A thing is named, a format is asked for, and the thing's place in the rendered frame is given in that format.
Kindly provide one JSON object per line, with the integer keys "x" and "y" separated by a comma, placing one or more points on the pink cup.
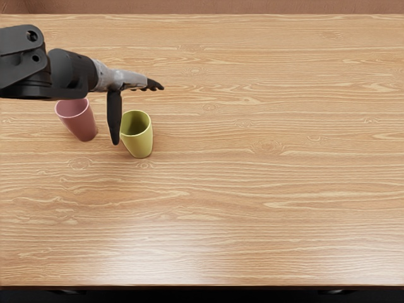
{"x": 82, "y": 123}

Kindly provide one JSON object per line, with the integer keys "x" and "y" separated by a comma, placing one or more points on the yellow-green cup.
{"x": 139, "y": 139}

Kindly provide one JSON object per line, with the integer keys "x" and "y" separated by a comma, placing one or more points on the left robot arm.
{"x": 38, "y": 69}

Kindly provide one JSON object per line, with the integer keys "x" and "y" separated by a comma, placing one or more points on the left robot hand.
{"x": 116, "y": 80}

